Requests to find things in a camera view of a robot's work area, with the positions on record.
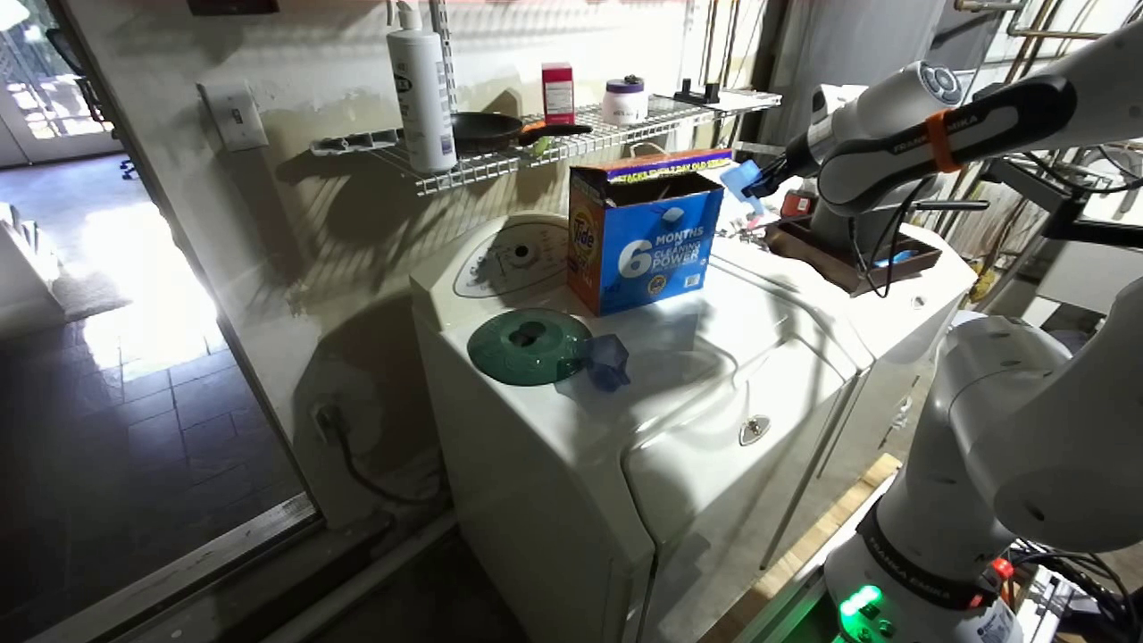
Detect black stand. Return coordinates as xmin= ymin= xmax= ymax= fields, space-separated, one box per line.
xmin=951 ymin=154 xmax=1143 ymax=255

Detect white dryer machine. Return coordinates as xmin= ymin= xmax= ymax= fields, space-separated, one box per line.
xmin=711 ymin=218 xmax=981 ymax=574

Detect black power cord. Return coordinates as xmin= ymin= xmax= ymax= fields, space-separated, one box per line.
xmin=311 ymin=398 xmax=445 ymax=512

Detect green round lid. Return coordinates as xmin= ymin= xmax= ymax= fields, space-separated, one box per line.
xmin=464 ymin=306 xmax=595 ymax=388

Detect blue cardboard detergent box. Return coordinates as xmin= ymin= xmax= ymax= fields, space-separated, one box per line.
xmin=564 ymin=145 xmax=728 ymax=317

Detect white jar purple lid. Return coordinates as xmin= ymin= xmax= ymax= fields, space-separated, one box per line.
xmin=600 ymin=70 xmax=653 ymax=129

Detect black frying pan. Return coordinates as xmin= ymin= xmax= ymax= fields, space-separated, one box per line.
xmin=449 ymin=110 xmax=595 ymax=156

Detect small dark spice jar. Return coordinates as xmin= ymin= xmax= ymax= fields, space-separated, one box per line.
xmin=778 ymin=186 xmax=820 ymax=230

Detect tall white bottle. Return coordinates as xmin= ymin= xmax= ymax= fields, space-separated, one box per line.
xmin=387 ymin=0 xmax=462 ymax=175

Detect orange arm strap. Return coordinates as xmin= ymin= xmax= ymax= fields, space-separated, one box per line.
xmin=923 ymin=106 xmax=964 ymax=175

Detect white washing machine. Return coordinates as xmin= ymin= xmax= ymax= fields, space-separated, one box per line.
xmin=407 ymin=211 xmax=869 ymax=643

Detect wooden plank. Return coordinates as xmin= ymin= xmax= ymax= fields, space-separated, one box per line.
xmin=701 ymin=451 xmax=906 ymax=643

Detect red pink carton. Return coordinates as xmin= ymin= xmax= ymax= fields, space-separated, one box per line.
xmin=538 ymin=64 xmax=578 ymax=129

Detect white wall switch plate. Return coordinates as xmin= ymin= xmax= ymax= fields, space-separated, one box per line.
xmin=200 ymin=77 xmax=275 ymax=156

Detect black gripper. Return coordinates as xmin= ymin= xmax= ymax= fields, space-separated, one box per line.
xmin=732 ymin=131 xmax=829 ymax=182

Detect green orange item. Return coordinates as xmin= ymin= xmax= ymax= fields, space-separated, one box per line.
xmin=519 ymin=131 xmax=568 ymax=165

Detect white wire shelf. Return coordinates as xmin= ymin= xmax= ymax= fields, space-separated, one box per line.
xmin=311 ymin=86 xmax=781 ymax=201

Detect translucent blue measuring cup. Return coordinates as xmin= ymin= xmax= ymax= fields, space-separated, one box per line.
xmin=582 ymin=332 xmax=636 ymax=392

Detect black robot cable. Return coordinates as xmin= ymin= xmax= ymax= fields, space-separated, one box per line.
xmin=851 ymin=175 xmax=943 ymax=301

